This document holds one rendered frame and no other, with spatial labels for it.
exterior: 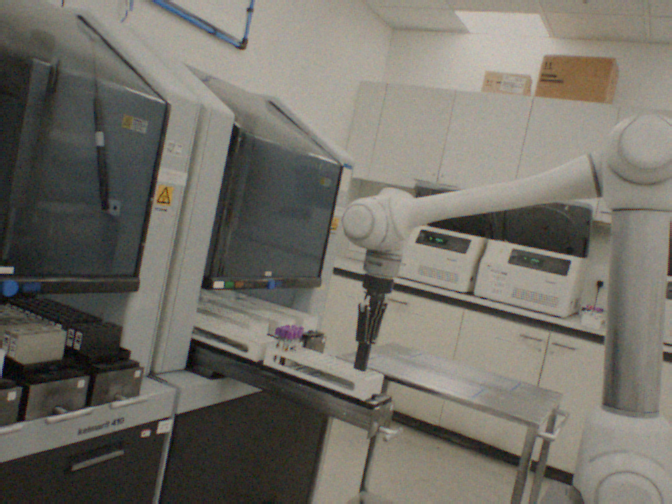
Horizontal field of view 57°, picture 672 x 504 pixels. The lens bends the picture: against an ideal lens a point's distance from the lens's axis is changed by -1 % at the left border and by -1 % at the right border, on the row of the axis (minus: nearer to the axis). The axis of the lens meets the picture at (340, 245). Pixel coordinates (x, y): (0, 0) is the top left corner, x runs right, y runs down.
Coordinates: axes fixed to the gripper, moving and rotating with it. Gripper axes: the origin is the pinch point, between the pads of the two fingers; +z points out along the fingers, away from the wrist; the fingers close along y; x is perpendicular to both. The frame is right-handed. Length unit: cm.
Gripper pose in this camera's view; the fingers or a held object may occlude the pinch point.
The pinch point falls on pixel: (362, 356)
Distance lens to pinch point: 154.3
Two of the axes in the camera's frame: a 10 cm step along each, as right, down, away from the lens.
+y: -4.6, -0.5, -8.9
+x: 8.6, 2.1, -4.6
